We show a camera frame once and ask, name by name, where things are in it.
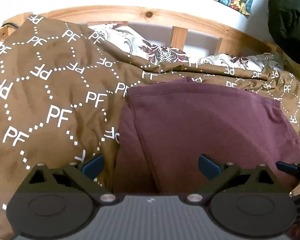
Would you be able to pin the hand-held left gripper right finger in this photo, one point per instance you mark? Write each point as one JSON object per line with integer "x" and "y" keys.
{"x": 210, "y": 167}

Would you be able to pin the brown printed blanket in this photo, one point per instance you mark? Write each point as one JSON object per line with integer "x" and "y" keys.
{"x": 52, "y": 85}

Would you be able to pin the wooden bed frame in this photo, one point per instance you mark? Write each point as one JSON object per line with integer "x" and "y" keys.
{"x": 130, "y": 13}

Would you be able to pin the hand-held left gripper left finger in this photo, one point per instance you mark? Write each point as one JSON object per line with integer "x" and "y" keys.
{"x": 91, "y": 167}

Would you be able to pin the maroon long-sleeve shirt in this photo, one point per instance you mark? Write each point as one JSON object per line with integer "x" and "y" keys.
{"x": 195, "y": 125}

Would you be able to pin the black jacket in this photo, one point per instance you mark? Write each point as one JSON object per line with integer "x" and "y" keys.
{"x": 290, "y": 22}

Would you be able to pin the white floral pillow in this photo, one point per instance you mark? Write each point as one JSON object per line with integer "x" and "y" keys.
{"x": 130, "y": 42}

